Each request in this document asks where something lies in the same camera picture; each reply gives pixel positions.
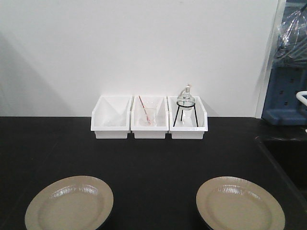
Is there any beige round plate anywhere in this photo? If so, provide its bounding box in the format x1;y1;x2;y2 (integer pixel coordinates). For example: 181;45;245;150
24;175;114;230
196;176;285;230

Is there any middle white plastic bin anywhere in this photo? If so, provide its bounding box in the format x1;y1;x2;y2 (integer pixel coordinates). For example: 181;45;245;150
130;95;169;139

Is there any white plastic bin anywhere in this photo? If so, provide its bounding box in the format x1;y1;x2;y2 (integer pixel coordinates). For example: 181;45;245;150
167;96;208;139
130;95;169;139
91;95;132;139

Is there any clear glass beaker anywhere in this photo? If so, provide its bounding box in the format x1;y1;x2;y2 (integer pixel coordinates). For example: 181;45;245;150
143;102;157;127

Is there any right white plastic bin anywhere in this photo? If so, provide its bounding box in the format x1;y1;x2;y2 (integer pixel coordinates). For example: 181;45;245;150
167;96;208;139

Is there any glass alcohol lamp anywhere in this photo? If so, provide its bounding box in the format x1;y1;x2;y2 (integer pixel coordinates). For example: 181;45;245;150
177;84;195;111

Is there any left white plastic bin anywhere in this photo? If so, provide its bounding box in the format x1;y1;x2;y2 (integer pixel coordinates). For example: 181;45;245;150
91;95;132;139

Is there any grey blue drying pegboard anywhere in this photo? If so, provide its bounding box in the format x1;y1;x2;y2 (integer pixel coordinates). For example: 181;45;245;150
261;0;307;127

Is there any black lab sink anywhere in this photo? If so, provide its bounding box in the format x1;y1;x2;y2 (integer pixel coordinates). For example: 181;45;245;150
255;137;307;214

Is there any white gooseneck lab faucet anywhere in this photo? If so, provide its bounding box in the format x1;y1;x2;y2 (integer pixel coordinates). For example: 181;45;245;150
296;91;307;106

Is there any clear bag of pegs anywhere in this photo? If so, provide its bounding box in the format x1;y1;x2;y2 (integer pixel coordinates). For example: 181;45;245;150
274;0;307;69

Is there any black wire tripod stand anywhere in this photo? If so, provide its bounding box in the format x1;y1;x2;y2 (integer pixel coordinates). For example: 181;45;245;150
173;101;199;127

